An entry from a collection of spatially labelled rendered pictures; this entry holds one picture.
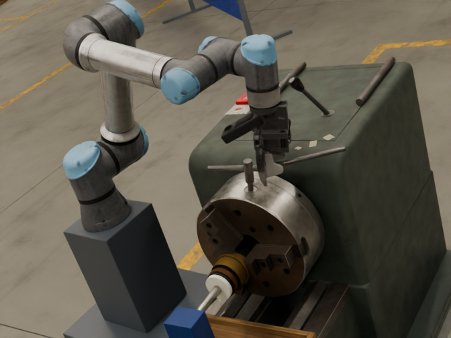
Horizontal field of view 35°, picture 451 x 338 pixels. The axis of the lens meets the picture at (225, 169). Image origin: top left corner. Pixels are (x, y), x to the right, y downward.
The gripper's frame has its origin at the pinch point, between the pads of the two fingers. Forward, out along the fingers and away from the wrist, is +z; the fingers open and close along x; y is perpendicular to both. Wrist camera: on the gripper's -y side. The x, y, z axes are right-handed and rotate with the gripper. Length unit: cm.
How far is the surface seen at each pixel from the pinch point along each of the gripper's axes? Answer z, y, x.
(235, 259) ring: 15.8, -6.9, -12.7
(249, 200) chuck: 4.1, -3.4, -4.4
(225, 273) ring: 16.3, -9.0, -17.3
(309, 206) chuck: 10.2, 10.4, 1.0
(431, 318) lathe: 68, 44, 20
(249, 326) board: 37.2, -5.6, -13.9
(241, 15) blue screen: 144, -78, 476
